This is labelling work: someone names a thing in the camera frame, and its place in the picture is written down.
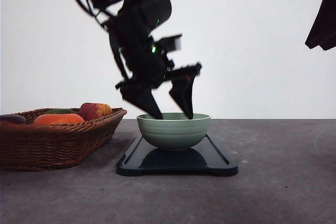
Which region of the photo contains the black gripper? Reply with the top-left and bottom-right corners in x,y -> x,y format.
115,42 -> 202,120

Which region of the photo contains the pale green ceramic bowl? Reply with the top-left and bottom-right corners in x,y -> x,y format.
136,112 -> 211,152

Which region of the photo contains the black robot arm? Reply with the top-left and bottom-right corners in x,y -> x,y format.
84,0 -> 202,120
305,0 -> 336,51

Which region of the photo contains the brown wicker basket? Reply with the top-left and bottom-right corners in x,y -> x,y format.
0,108 -> 127,171

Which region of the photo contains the red yellow apple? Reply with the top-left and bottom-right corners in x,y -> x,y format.
79,102 -> 112,120

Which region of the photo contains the dark teal rectangular tray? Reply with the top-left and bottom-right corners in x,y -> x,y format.
117,133 -> 238,177

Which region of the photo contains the green lime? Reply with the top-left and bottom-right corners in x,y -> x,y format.
45,109 -> 76,114

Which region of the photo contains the orange tangerine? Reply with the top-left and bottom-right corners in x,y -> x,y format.
33,114 -> 85,125

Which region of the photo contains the dark red plum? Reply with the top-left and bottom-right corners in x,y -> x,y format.
0,114 -> 26,124

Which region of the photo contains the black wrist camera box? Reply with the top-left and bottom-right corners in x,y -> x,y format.
154,35 -> 182,56

